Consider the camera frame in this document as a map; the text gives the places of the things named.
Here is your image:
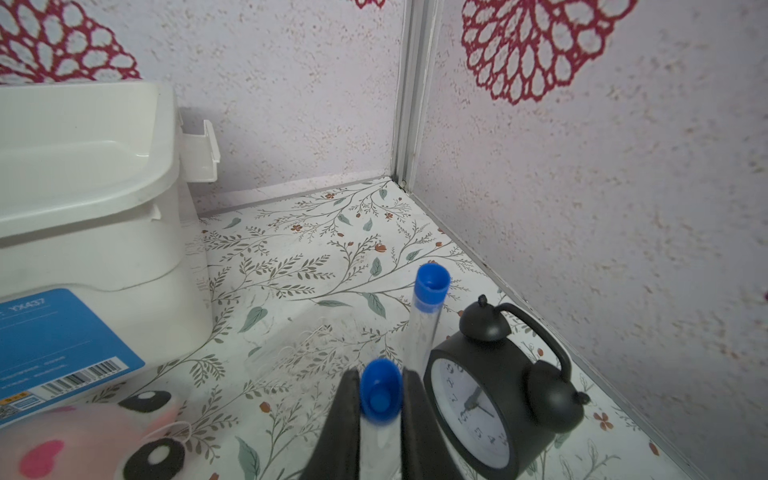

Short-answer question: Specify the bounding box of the blue capped test tube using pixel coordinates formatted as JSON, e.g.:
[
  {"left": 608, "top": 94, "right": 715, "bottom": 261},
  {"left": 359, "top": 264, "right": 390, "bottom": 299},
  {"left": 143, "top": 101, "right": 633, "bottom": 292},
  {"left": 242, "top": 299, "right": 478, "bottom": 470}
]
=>
[
  {"left": 358, "top": 358, "right": 404, "bottom": 480},
  {"left": 403, "top": 263, "right": 451, "bottom": 375}
]

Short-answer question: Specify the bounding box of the pink plush pig toy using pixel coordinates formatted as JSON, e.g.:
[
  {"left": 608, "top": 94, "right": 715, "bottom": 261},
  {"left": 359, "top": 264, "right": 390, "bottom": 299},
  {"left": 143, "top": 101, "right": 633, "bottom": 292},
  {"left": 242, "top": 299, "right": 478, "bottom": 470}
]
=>
[{"left": 1, "top": 390, "right": 186, "bottom": 479}]

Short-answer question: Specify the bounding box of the white plastic storage bin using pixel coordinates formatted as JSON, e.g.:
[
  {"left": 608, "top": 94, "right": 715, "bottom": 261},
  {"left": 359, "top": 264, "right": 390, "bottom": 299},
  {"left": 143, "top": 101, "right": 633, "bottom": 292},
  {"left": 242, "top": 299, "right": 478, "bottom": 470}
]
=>
[{"left": 1, "top": 81, "right": 220, "bottom": 425}]

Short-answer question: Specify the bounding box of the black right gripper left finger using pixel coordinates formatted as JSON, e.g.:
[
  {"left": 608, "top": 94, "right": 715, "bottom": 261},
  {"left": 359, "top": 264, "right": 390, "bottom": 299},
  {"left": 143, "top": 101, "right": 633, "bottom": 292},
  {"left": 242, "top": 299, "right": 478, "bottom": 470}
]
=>
[{"left": 300, "top": 369, "right": 361, "bottom": 480}]

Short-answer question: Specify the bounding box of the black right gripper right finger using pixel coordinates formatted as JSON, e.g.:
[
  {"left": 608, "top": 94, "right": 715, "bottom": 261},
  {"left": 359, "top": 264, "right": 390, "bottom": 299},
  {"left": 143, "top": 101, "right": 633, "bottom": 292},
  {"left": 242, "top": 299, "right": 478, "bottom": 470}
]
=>
[{"left": 400, "top": 369, "right": 463, "bottom": 480}]

